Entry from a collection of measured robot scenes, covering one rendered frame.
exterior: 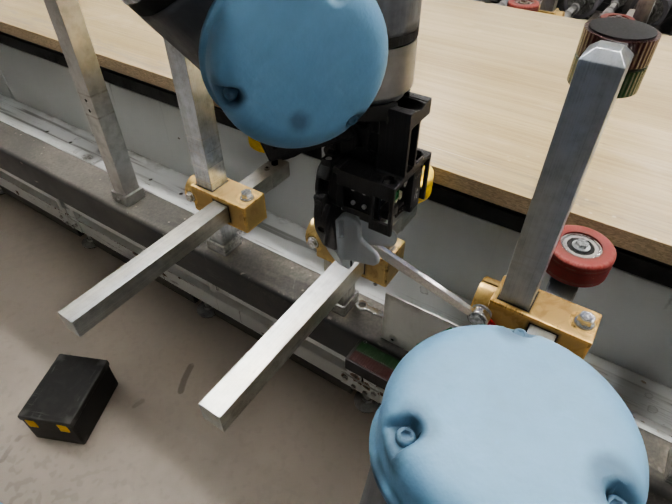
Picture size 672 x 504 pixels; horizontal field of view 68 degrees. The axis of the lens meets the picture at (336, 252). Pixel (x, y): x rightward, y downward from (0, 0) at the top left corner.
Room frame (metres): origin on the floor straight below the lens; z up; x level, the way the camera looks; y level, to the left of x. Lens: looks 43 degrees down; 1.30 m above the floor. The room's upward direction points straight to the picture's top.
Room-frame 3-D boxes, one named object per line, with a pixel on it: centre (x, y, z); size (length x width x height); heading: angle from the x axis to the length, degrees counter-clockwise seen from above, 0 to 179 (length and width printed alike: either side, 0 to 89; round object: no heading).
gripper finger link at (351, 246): (0.37, -0.02, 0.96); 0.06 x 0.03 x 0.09; 56
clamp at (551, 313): (0.38, -0.23, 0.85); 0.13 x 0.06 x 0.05; 56
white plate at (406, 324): (0.39, -0.18, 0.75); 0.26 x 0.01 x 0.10; 56
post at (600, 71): (0.39, -0.21, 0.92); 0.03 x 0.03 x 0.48; 56
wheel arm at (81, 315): (0.58, 0.22, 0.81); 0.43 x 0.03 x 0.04; 146
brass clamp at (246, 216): (0.66, 0.18, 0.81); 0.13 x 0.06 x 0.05; 56
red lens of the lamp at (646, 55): (0.43, -0.24, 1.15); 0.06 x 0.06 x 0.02
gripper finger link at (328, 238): (0.38, 0.00, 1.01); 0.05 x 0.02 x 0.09; 146
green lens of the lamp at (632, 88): (0.43, -0.24, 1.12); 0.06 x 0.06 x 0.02
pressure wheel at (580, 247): (0.44, -0.29, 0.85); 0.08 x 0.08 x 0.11
